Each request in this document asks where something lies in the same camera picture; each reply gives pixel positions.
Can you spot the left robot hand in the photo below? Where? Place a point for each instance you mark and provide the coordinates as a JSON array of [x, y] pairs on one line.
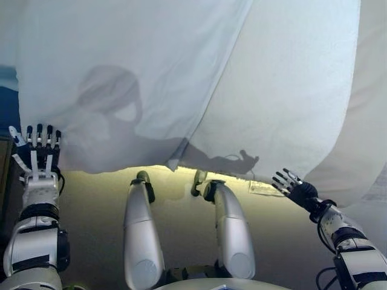
[[40, 154]]

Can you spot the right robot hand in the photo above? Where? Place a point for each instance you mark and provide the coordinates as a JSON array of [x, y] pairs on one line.
[[302, 193]]

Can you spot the white duvet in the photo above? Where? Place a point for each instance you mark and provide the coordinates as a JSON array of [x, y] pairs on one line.
[[166, 60]]

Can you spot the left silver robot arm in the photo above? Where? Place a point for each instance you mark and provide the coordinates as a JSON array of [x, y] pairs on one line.
[[33, 235]]

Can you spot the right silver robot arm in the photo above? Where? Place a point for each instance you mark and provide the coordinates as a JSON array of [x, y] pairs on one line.
[[353, 247]]

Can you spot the beige textured bed runner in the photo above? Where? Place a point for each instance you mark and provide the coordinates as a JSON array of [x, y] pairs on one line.
[[372, 90]]

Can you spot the printed paper sheet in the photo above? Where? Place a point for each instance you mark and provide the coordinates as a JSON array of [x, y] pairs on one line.
[[266, 188]]

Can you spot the right silver robot leg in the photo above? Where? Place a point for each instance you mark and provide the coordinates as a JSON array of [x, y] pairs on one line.
[[232, 229]]

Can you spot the silver robot leg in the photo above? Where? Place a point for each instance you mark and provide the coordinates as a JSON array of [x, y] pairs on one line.
[[232, 229], [142, 235]]

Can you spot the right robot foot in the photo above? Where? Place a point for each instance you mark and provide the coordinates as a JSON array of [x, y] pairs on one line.
[[199, 181]]

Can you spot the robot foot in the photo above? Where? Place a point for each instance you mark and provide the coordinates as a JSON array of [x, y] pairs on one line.
[[142, 175], [199, 181]]

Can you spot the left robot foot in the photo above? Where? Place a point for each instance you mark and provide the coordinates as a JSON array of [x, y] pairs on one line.
[[142, 175]]

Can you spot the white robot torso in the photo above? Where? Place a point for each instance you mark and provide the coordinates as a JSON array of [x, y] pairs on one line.
[[223, 285]]

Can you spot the left silver robot leg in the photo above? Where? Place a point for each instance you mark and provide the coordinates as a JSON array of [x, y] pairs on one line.
[[142, 235]]

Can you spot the brown upholstered bed frame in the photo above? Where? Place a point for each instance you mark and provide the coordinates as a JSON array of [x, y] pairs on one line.
[[7, 102]]

